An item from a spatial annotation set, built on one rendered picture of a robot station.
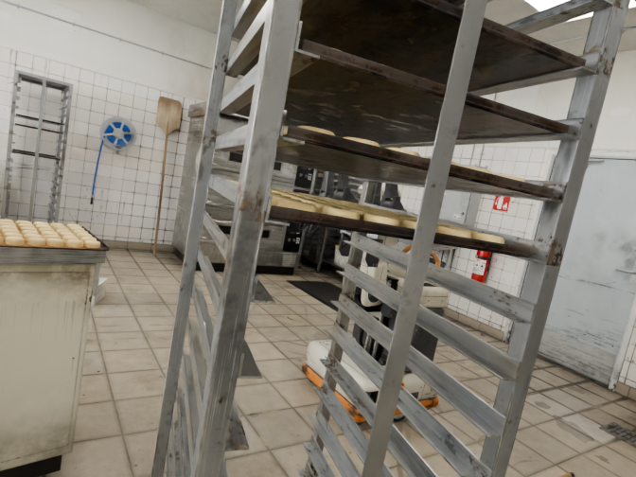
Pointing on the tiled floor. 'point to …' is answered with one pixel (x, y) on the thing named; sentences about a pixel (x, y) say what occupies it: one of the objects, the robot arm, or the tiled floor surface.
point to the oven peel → (170, 119)
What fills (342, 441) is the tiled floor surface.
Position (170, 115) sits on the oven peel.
